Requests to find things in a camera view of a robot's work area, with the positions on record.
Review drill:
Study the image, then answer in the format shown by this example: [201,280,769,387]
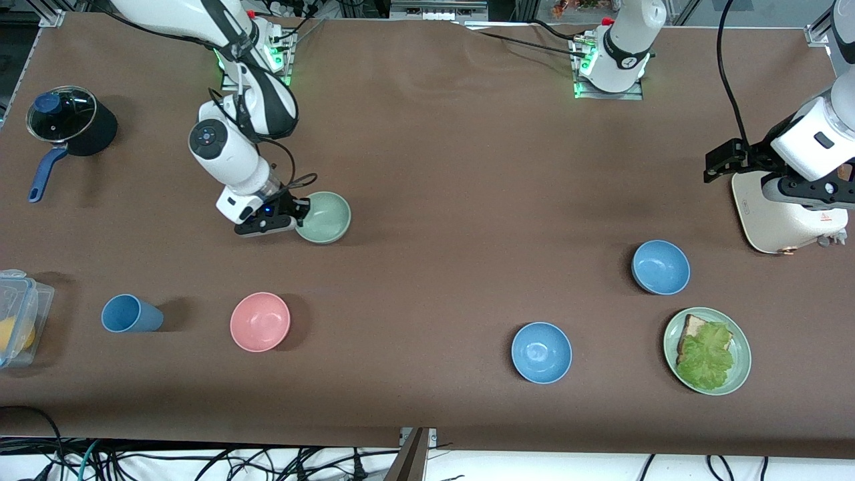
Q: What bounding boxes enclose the brown table cloth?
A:
[0,11,855,459]

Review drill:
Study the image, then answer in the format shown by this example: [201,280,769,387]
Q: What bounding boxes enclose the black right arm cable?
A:
[207,87,319,196]

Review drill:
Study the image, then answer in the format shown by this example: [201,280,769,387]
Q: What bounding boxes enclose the green lettuce leaf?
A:
[676,323,735,391]

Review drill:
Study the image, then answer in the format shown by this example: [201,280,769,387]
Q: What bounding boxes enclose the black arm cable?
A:
[207,87,319,196]
[715,0,753,145]

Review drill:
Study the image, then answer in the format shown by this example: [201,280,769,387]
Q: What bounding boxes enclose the blue bowl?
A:
[511,322,573,385]
[631,240,691,295]

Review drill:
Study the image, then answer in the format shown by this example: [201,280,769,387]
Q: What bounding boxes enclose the yellow fruit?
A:
[0,317,35,353]

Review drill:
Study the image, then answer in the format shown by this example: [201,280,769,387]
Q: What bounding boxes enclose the black pot blue handle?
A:
[25,86,120,203]

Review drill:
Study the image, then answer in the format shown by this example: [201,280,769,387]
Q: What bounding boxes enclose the pale green bowl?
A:
[294,192,352,245]

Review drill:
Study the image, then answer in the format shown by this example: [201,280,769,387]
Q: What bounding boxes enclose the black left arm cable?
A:
[715,0,753,145]

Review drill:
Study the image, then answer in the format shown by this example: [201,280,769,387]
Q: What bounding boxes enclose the black base cable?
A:
[271,12,328,49]
[476,31,583,55]
[531,19,587,42]

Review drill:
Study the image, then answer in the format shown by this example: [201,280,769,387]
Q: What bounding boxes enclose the glass pot lid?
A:
[25,86,100,144]

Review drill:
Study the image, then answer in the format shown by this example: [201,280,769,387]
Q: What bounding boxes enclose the pink bowl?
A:
[230,292,291,353]

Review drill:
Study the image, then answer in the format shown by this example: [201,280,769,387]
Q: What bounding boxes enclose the clear plastic container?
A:
[0,269,55,369]

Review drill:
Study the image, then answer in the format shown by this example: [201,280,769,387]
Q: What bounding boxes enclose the teal floor cable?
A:
[75,439,103,481]

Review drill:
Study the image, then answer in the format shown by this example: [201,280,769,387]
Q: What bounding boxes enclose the cream white appliance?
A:
[731,170,849,255]

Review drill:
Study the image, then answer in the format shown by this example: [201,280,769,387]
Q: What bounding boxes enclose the blue cup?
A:
[101,294,164,333]

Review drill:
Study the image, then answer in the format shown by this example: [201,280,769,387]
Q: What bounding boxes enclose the bread slice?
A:
[676,314,733,365]

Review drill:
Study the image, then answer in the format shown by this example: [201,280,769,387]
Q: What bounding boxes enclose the pale green plate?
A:
[663,307,752,396]

